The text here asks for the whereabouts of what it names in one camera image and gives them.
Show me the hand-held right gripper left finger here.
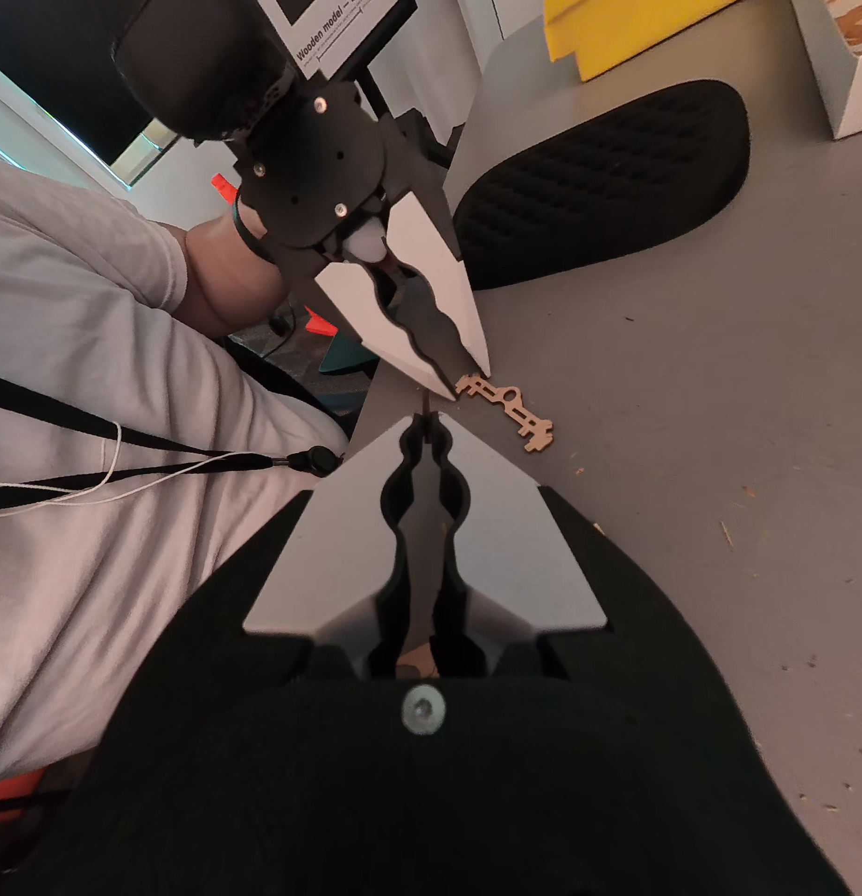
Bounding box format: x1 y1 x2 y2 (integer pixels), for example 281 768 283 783
243 413 412 679

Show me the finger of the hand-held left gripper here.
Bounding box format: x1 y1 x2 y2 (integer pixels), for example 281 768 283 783
315 263 461 402
386 192 492 379

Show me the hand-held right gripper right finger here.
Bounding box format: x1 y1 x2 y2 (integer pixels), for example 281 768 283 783
434 412 608 679

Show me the long notched wooden model part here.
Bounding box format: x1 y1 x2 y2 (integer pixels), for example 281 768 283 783
455 374 555 455

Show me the person's left hand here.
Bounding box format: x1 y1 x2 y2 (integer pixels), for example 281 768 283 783
184 209 293 342

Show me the teal object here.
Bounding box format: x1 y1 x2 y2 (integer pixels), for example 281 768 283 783
319 329 377 377

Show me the white printed sign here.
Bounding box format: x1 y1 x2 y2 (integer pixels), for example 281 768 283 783
259 0 419 81

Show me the black textured oval pad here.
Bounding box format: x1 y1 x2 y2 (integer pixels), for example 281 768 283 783
453 79 751 291

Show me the person's white shirt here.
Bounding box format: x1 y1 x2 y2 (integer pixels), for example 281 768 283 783
0 154 351 792

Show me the yellow plastic bin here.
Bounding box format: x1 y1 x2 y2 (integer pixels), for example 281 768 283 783
543 0 743 84

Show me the white cardboard tray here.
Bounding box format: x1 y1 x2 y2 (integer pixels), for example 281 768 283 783
791 0 862 140

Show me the black lanyard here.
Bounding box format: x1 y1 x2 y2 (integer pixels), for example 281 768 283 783
0 371 345 515

